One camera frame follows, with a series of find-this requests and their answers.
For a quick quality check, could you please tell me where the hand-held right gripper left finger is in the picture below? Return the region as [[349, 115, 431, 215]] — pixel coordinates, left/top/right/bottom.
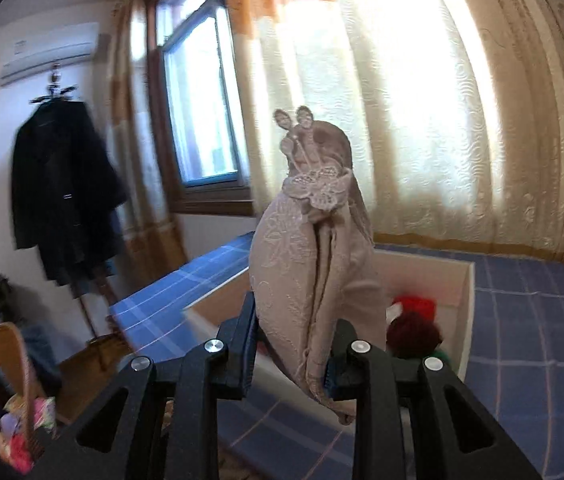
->
[[56, 292, 257, 480]]

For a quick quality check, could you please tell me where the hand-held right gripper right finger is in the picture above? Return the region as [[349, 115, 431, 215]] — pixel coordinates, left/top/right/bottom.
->
[[324, 320, 540, 480]]

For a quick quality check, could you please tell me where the dark red knitted underwear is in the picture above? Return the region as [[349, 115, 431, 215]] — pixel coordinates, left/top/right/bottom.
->
[[386, 311, 444, 359]]

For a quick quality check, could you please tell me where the bright red underwear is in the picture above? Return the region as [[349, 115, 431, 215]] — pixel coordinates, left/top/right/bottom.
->
[[392, 294, 438, 322]]

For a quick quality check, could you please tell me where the beige lace underwear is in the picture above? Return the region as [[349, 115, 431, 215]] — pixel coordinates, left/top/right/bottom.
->
[[249, 105, 379, 426]]

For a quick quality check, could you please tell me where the white cardboard box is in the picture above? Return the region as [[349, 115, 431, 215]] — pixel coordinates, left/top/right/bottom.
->
[[183, 247, 476, 381]]

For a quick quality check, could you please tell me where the blue checked tablecloth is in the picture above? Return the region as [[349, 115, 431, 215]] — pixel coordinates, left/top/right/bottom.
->
[[106, 230, 564, 480]]

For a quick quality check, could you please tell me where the grey clothes pile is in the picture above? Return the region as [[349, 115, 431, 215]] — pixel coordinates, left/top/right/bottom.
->
[[0, 274, 62, 396]]

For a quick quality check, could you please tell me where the black coat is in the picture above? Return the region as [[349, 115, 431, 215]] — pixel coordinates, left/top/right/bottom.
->
[[10, 101, 128, 287]]

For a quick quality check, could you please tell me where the colourful cloth bundle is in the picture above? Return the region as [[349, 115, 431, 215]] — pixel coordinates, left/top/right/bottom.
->
[[0, 394, 58, 476]]

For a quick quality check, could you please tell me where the narrow brown beige curtain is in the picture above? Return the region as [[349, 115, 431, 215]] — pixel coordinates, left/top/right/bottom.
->
[[109, 0, 187, 266]]

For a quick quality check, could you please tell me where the wooden framed window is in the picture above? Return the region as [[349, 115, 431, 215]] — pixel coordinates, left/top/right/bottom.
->
[[147, 0, 255, 216]]

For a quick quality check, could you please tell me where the cream patterned curtain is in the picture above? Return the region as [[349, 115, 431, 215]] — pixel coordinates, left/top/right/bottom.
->
[[224, 0, 564, 266]]

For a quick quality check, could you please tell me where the wooden coat rack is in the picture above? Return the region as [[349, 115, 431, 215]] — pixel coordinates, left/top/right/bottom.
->
[[29, 62, 115, 343]]

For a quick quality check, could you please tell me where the white air conditioner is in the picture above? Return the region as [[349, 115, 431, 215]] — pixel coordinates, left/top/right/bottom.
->
[[0, 21, 100, 86]]

